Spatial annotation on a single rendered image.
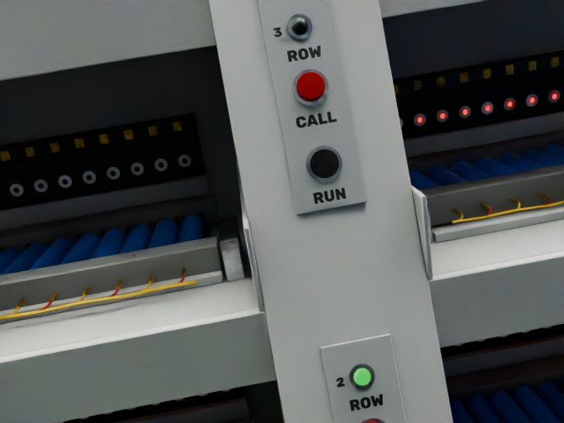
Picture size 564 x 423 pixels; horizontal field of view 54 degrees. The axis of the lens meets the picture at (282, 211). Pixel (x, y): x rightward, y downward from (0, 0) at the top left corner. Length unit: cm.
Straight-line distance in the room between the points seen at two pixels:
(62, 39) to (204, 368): 20
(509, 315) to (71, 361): 25
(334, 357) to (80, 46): 23
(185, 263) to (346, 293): 11
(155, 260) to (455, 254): 19
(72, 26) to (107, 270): 15
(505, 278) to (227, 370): 17
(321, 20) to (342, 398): 21
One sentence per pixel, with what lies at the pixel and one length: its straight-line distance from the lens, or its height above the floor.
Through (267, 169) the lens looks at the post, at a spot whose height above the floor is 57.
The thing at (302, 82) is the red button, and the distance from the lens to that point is 31.
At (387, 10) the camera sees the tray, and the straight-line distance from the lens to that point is 35.
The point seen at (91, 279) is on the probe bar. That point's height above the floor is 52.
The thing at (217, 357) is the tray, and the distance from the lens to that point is 33.
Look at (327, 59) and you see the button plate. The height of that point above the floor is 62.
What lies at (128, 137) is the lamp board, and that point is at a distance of 49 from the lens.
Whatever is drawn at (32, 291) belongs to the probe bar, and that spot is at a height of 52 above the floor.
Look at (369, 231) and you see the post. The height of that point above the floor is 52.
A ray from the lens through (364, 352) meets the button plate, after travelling 32.
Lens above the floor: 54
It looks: 1 degrees down
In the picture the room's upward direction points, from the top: 10 degrees counter-clockwise
